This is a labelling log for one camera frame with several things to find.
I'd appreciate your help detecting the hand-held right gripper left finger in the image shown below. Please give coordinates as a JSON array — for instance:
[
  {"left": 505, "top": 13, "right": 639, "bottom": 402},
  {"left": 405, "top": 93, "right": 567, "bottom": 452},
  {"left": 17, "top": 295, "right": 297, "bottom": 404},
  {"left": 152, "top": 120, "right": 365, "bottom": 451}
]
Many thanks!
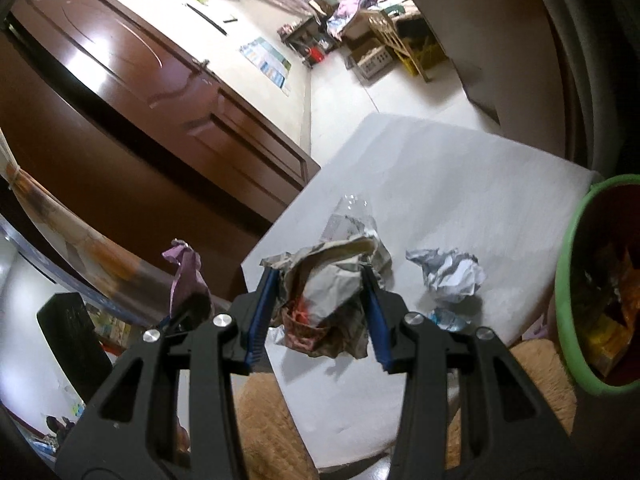
[{"left": 55, "top": 266, "right": 279, "bottom": 480}]

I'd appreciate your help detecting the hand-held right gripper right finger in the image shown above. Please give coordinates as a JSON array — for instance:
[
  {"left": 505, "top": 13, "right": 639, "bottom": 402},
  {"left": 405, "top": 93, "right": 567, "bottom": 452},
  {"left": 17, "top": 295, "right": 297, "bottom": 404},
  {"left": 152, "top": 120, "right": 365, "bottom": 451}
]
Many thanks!
[{"left": 361, "top": 266, "right": 581, "bottom": 480}]

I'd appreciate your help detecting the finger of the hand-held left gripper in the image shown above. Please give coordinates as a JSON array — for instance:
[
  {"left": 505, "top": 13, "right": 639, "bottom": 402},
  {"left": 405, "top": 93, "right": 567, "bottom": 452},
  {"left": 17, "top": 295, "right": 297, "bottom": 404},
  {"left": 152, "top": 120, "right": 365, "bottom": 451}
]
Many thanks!
[{"left": 164, "top": 293, "right": 211, "bottom": 336}]

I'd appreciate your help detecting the pink snack packet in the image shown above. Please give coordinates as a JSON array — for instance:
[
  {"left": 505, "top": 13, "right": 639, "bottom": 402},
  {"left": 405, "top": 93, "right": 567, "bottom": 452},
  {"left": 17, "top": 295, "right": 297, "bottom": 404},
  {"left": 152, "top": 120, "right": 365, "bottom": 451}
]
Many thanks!
[{"left": 162, "top": 240, "right": 210, "bottom": 316}]

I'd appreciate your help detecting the newspaper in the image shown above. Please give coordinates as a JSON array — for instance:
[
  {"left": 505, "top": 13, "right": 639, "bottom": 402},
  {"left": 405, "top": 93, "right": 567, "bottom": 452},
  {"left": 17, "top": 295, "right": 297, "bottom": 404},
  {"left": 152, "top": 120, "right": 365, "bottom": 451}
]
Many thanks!
[{"left": 261, "top": 239, "right": 388, "bottom": 360}]

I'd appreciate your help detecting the clear plastic bottle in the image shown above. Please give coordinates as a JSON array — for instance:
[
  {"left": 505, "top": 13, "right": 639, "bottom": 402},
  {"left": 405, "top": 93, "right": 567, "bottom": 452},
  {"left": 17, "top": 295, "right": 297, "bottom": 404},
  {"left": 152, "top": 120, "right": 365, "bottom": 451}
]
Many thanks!
[{"left": 334, "top": 194, "right": 373, "bottom": 218}]

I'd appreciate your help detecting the green plastic bin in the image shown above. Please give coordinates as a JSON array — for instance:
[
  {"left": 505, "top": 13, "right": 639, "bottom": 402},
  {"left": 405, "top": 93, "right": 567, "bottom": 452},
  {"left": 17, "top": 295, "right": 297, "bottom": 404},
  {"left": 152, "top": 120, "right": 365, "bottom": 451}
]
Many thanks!
[{"left": 552, "top": 174, "right": 640, "bottom": 398}]

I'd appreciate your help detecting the yellow snack bar packet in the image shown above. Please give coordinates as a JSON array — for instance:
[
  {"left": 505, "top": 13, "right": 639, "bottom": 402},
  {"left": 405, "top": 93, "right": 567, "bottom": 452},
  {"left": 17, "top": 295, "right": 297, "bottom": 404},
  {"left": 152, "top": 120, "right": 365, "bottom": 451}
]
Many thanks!
[{"left": 587, "top": 310, "right": 633, "bottom": 376}]

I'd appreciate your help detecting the shelf of packaged goods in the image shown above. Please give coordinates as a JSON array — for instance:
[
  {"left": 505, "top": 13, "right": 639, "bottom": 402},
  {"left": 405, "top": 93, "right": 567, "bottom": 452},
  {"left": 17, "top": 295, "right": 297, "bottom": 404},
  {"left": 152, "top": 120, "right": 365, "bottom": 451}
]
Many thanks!
[{"left": 85, "top": 300, "right": 166, "bottom": 351}]

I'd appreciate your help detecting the clear blue plastic wrapper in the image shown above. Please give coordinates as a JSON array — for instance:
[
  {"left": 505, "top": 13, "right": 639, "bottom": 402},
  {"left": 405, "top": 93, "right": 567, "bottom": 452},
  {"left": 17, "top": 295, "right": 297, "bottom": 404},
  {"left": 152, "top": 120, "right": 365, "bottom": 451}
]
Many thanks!
[{"left": 429, "top": 307, "right": 473, "bottom": 333}]

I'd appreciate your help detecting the crumpled white printed paper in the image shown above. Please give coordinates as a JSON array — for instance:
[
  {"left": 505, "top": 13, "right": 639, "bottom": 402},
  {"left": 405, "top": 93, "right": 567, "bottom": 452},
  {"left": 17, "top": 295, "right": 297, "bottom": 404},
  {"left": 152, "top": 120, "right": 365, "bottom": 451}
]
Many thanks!
[{"left": 406, "top": 247, "right": 487, "bottom": 305}]

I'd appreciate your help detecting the tan plush cushion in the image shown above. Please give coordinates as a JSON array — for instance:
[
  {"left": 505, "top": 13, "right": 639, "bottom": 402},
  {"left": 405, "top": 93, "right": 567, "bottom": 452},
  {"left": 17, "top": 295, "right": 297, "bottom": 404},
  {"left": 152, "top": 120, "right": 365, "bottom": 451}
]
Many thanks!
[{"left": 235, "top": 332, "right": 578, "bottom": 480}]

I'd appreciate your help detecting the white table cover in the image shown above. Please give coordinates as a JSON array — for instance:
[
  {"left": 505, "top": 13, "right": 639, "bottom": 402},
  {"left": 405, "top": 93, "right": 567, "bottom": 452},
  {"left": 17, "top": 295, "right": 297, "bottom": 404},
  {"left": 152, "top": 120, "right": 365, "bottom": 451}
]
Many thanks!
[{"left": 240, "top": 112, "right": 603, "bottom": 461}]

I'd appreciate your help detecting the brown wooden door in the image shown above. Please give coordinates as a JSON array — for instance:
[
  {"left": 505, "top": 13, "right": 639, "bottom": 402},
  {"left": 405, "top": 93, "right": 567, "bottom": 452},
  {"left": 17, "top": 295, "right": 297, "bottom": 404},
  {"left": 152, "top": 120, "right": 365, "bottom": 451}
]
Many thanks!
[{"left": 10, "top": 0, "right": 321, "bottom": 221}]

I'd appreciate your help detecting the cardboard box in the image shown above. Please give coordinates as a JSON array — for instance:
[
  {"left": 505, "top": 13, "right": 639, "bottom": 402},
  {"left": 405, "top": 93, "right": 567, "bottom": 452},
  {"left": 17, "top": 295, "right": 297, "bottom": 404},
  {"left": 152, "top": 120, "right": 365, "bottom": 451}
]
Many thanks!
[{"left": 345, "top": 37, "right": 393, "bottom": 83}]

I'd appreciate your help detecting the yellow plastic crate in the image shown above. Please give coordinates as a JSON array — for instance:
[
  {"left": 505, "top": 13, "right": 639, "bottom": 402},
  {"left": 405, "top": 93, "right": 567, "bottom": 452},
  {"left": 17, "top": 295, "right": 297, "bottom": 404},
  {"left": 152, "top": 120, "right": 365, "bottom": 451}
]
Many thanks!
[{"left": 400, "top": 35, "right": 448, "bottom": 76}]

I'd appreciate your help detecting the dark wooden desk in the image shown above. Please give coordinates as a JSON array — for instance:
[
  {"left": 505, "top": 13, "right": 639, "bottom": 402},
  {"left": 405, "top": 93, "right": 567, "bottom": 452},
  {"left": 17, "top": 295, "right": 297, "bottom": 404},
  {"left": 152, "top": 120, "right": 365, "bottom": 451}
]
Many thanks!
[{"left": 279, "top": 15, "right": 326, "bottom": 56}]

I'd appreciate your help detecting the bed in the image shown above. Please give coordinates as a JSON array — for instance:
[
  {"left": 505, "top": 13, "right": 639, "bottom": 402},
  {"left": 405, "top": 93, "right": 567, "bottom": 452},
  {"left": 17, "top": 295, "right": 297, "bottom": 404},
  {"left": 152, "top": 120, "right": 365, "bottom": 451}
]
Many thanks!
[{"left": 325, "top": 0, "right": 426, "bottom": 41}]

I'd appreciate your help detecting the wall poster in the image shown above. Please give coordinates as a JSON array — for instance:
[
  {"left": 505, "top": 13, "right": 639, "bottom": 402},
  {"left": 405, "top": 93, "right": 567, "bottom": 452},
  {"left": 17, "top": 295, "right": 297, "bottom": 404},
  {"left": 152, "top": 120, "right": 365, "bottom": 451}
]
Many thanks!
[{"left": 239, "top": 37, "right": 292, "bottom": 95}]

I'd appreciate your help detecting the black wall hanging strip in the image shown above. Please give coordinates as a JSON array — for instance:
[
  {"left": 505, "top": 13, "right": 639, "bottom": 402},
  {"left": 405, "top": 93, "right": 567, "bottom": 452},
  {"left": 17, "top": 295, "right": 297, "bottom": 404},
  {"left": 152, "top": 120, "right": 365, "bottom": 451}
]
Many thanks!
[{"left": 186, "top": 3, "right": 228, "bottom": 36}]

